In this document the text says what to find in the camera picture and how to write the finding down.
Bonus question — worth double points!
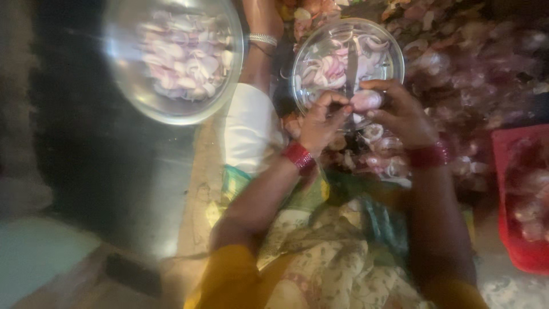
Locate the person's right hand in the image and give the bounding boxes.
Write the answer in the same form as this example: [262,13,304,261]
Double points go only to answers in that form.
[359,79,439,150]

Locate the person's left hand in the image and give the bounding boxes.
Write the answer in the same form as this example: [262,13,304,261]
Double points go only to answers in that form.
[299,90,353,158]

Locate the peeled pink onion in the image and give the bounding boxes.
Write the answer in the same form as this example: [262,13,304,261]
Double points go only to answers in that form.
[350,89,384,113]

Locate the red bangles on left wrist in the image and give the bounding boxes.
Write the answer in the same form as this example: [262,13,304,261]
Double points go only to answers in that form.
[281,141,318,171]

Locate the red bangles on wrist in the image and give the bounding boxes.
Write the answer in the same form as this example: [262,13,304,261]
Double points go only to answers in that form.
[407,142,450,169]
[281,141,318,171]

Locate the pile of peeled onion halves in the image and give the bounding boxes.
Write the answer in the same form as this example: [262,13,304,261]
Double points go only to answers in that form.
[319,123,413,183]

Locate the red bangles on right wrist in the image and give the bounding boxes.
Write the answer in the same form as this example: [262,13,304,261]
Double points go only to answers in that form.
[407,142,450,169]

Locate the onion slices in small bowl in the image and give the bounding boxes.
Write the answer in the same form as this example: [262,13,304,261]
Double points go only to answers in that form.
[295,31,392,100]

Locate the white underskirt cloth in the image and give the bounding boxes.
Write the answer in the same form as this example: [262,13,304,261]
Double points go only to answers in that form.
[224,83,285,174]

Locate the upright steel cutter blade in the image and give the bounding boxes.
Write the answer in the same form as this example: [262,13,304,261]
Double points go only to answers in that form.
[344,39,359,100]

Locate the small steel bowl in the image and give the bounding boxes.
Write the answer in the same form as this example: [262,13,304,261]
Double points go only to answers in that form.
[291,17,405,131]

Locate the heap of onion peels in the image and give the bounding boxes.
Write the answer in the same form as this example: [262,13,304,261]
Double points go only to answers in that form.
[276,0,549,202]

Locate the silver anklet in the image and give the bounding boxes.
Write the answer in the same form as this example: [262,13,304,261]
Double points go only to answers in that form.
[247,33,279,47]

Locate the person's bare foot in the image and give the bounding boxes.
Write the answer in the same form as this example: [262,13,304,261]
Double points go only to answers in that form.
[238,0,285,93]

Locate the person's floral sari clothing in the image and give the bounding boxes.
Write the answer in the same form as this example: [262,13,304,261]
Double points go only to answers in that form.
[184,165,490,309]

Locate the red crate of onions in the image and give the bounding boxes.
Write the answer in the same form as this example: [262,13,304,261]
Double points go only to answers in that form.
[491,124,549,275]

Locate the onion slices in large bowl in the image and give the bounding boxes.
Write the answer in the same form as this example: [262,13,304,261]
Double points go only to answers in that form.
[138,10,235,101]

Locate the large steel bowl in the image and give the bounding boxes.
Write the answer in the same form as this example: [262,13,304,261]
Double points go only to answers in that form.
[101,0,244,126]

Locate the pale teal slab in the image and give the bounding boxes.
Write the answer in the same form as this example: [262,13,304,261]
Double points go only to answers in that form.
[0,215,102,309]

